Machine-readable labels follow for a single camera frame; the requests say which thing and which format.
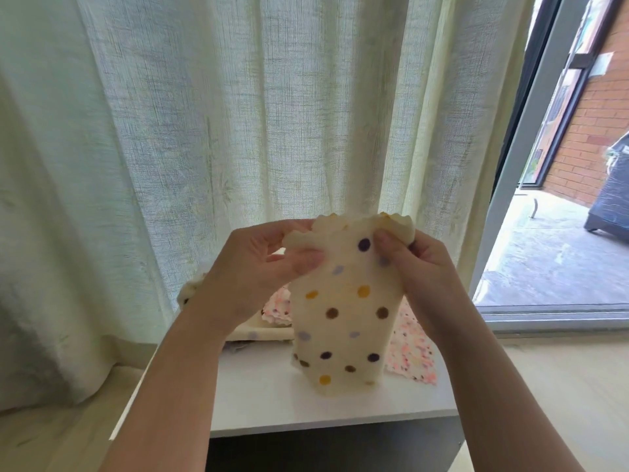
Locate person's left hand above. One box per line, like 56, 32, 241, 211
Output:
185, 219, 326, 336

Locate person's right hand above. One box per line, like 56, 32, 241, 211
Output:
373, 227, 475, 340

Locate pink floral cloths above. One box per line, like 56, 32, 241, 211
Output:
260, 288, 438, 386

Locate person's left forearm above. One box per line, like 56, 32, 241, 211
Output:
103, 317, 232, 472

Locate person's right forearm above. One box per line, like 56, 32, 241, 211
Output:
437, 309, 586, 472

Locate white table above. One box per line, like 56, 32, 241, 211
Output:
110, 334, 465, 472

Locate white linen curtain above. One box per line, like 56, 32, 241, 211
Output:
0, 0, 540, 409

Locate dark blue tarpaulin cover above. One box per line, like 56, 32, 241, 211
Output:
584, 130, 629, 244

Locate white sliding door frame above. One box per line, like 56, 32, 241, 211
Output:
472, 0, 629, 332

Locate dark balcony window frame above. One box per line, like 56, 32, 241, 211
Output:
521, 0, 619, 187

